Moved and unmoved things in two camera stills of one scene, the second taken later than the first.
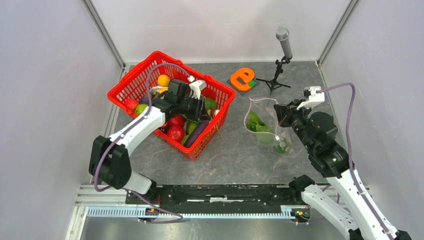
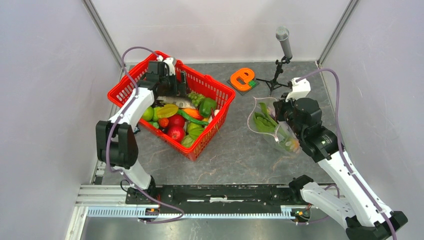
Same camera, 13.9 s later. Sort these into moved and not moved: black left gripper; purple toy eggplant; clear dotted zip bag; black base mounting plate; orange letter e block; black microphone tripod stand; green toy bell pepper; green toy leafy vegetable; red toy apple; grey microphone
Moved: black left gripper; purple toy eggplant; clear dotted zip bag; green toy leafy vegetable
Not moved: black microphone tripod stand; grey microphone; green toy bell pepper; red toy apple; orange letter e block; black base mounting plate
